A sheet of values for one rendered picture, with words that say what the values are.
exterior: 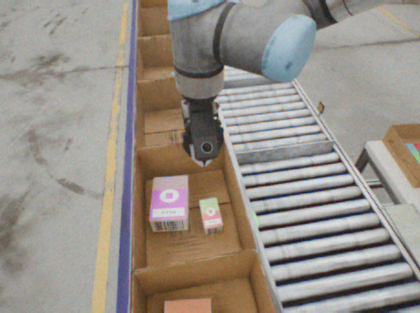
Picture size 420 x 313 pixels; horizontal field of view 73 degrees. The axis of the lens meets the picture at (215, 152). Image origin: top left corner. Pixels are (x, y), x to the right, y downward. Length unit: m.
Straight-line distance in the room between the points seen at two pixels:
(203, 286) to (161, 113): 0.77
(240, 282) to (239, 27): 0.65
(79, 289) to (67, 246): 0.30
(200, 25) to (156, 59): 1.20
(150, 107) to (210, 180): 0.48
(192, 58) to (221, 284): 0.60
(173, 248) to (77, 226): 1.31
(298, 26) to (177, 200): 0.64
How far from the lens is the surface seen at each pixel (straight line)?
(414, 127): 1.59
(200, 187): 1.00
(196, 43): 0.45
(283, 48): 0.40
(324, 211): 1.19
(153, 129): 1.23
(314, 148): 1.36
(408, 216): 1.32
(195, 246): 0.89
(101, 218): 2.11
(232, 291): 0.85
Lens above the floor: 1.70
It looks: 47 degrees down
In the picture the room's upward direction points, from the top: straight up
